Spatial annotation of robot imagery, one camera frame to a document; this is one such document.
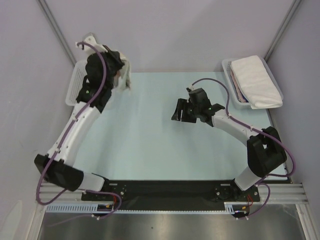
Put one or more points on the aluminium corner post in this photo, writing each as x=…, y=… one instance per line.
x=52, y=22
x=293, y=9

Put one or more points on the left white plastic basket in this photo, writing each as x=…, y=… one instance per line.
x=76, y=82

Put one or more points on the right aluminium corner post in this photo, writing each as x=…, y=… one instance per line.
x=293, y=9

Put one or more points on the pink towel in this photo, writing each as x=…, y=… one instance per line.
x=241, y=98

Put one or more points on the printed letters towel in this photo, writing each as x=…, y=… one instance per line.
x=122, y=79

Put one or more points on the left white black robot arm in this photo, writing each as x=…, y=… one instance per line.
x=57, y=165

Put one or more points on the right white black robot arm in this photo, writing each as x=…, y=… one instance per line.
x=263, y=146

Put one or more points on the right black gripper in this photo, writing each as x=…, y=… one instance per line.
x=186, y=110

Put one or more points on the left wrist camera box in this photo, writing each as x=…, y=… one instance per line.
x=89, y=44

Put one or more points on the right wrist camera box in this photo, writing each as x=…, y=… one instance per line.
x=190, y=89

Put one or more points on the white towel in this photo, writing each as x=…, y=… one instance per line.
x=255, y=83

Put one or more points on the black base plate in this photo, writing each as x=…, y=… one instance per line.
x=185, y=195

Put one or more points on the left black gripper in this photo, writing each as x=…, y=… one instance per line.
x=114, y=56

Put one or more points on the white plastic basket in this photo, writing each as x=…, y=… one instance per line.
x=76, y=82
x=226, y=65

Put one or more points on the right white plastic basket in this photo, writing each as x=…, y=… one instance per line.
x=226, y=65

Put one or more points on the left aluminium corner post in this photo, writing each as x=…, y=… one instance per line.
x=52, y=22

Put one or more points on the white slotted cable duct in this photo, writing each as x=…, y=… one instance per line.
x=96, y=208

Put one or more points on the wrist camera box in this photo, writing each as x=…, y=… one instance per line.
x=89, y=44
x=190, y=89

